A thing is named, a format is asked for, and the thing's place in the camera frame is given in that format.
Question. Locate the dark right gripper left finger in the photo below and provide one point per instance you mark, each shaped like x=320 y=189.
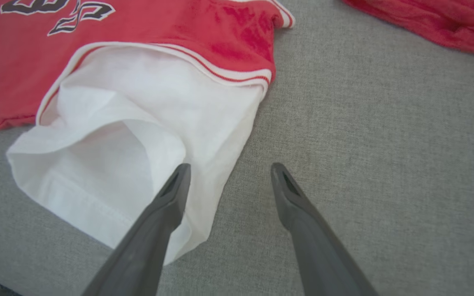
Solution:
x=146 y=255

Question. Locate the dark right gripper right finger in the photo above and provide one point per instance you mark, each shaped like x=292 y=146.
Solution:
x=323 y=263

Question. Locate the red jersey with white sleeves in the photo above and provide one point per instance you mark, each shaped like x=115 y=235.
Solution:
x=117 y=102

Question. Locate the red shorts with white stripes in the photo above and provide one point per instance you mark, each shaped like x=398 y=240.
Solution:
x=447 y=20

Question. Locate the grey fabric sofa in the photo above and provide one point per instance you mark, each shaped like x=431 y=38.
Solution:
x=385 y=164

